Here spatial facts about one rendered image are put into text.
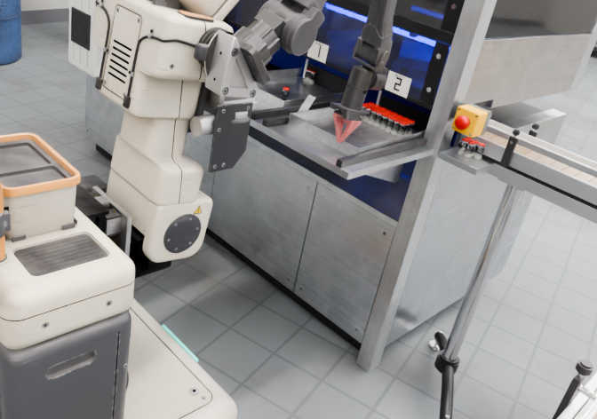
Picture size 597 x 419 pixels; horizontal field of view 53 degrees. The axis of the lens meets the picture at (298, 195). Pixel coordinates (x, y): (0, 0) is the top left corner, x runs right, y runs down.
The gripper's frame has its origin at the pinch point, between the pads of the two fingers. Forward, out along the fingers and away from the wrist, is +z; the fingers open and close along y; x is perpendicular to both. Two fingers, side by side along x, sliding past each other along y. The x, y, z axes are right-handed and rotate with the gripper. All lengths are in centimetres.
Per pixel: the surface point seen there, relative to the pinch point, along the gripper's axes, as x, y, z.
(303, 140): 9.3, -3.2, 4.0
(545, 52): -15, 81, -38
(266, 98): 35.8, 7.1, 0.3
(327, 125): 14.2, 12.5, 1.1
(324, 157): -1.3, -6.1, 4.6
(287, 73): 53, 34, -5
